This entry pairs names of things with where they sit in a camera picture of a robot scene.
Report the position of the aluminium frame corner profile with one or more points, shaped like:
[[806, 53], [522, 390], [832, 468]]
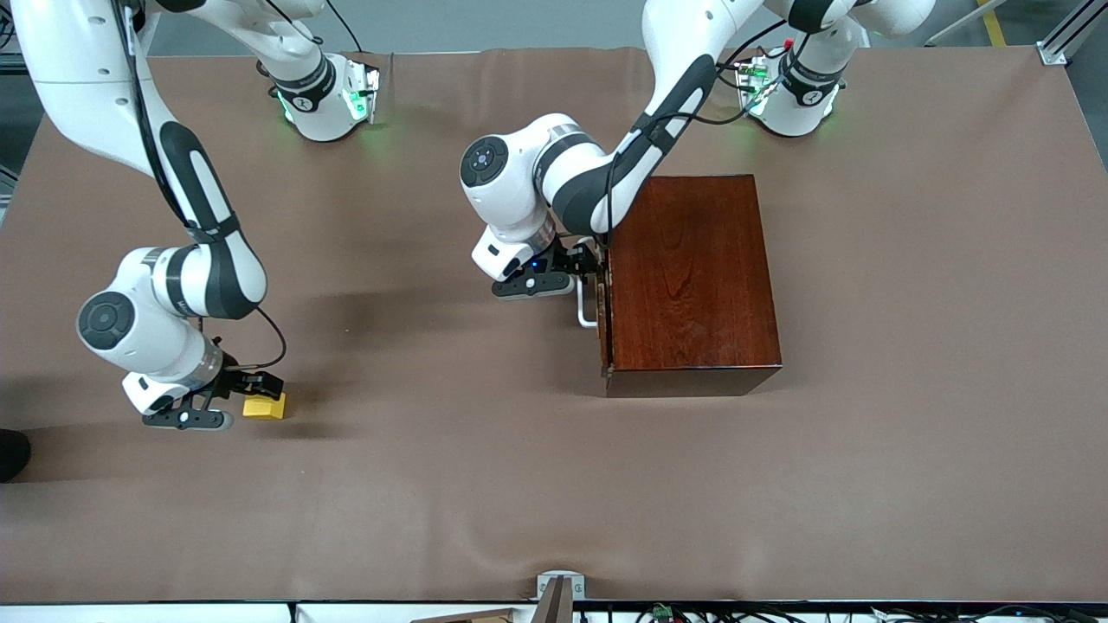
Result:
[[1060, 43]]

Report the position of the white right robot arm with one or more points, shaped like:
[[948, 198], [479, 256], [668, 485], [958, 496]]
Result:
[[112, 86]]

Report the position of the yellow block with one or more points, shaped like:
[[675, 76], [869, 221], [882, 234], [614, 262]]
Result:
[[264, 408]]

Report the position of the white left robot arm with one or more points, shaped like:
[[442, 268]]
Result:
[[519, 186]]

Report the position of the dark brown wooden cabinet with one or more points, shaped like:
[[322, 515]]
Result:
[[692, 277]]

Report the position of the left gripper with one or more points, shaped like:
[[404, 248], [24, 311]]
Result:
[[574, 258]]

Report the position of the light wooden board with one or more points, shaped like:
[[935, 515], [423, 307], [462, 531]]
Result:
[[467, 616]]

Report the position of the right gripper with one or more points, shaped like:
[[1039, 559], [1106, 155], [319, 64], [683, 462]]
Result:
[[235, 382]]

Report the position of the black round object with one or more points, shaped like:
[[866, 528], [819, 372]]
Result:
[[10, 454]]

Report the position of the grey metal mounting bracket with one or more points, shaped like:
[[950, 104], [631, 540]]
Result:
[[561, 584]]

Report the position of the grey stand post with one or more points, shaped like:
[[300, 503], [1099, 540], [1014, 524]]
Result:
[[554, 606]]

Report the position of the large table cover mat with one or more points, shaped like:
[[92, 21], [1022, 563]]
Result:
[[433, 484]]

